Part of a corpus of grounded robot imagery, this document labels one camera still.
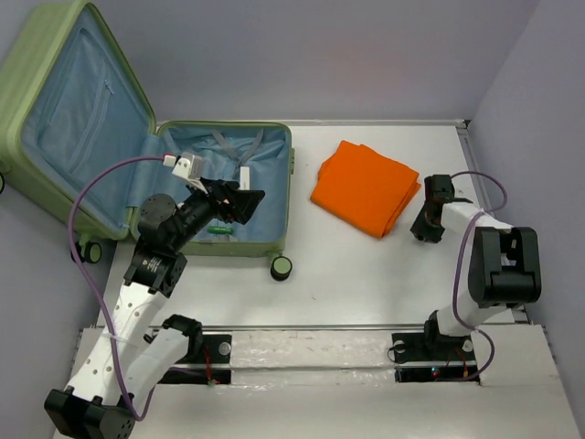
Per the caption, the aluminium rail across table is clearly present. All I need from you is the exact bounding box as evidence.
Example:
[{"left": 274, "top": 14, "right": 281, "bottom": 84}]
[{"left": 80, "top": 322, "right": 431, "bottom": 333}]

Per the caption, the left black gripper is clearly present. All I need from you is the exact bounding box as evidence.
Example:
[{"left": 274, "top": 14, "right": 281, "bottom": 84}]
[{"left": 170, "top": 176, "right": 265, "bottom": 251}]

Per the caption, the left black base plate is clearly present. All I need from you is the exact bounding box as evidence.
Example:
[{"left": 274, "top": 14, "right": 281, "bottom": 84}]
[{"left": 159, "top": 333, "right": 232, "bottom": 386}]

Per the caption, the white rectangular tube box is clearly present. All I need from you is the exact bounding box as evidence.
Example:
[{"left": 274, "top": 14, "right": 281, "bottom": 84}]
[{"left": 239, "top": 166, "right": 250, "bottom": 190}]

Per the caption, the orange cloth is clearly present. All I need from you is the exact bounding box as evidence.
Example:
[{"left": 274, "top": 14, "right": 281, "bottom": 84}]
[{"left": 310, "top": 140, "right": 421, "bottom": 239}]

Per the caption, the small green tube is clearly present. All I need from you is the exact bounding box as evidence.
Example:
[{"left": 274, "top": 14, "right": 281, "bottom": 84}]
[{"left": 207, "top": 226, "right": 234, "bottom": 235}]

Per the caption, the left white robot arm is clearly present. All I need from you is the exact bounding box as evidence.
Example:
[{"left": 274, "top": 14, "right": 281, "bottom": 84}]
[{"left": 45, "top": 179, "right": 265, "bottom": 438}]

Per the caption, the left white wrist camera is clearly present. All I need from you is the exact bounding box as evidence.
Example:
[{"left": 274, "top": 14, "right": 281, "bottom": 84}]
[{"left": 172, "top": 153, "right": 206, "bottom": 180}]

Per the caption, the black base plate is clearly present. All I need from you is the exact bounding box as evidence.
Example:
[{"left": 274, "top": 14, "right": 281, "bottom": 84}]
[
  {"left": 387, "top": 332, "right": 480, "bottom": 383},
  {"left": 159, "top": 333, "right": 232, "bottom": 386}
]

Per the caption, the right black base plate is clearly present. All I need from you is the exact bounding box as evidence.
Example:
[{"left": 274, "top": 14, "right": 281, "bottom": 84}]
[{"left": 387, "top": 332, "right": 480, "bottom": 383}]

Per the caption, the green hard-shell suitcase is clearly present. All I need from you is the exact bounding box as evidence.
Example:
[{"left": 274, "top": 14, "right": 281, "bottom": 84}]
[{"left": 1, "top": 1, "right": 294, "bottom": 281}]

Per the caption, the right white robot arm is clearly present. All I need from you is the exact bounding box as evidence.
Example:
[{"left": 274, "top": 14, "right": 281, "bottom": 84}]
[{"left": 410, "top": 174, "right": 542, "bottom": 360}]

